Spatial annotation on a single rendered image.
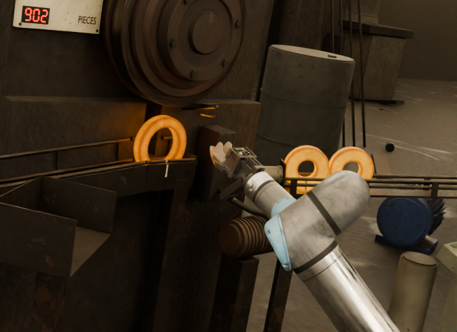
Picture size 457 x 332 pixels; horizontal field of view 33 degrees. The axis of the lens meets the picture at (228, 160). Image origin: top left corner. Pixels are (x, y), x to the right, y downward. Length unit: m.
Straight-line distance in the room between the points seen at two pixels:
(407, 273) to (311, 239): 0.87
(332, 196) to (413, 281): 0.88
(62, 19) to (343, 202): 0.95
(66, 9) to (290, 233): 0.92
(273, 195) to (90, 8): 0.73
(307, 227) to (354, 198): 0.13
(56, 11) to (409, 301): 1.38
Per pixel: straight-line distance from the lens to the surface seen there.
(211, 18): 2.22
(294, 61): 4.95
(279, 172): 2.56
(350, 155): 2.62
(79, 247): 1.90
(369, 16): 10.71
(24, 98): 2.17
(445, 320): 2.54
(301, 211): 1.69
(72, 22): 2.22
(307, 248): 1.69
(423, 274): 2.52
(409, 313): 2.56
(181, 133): 2.40
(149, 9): 2.16
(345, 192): 1.71
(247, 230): 2.47
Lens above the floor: 1.28
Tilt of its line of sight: 13 degrees down
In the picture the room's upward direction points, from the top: 10 degrees clockwise
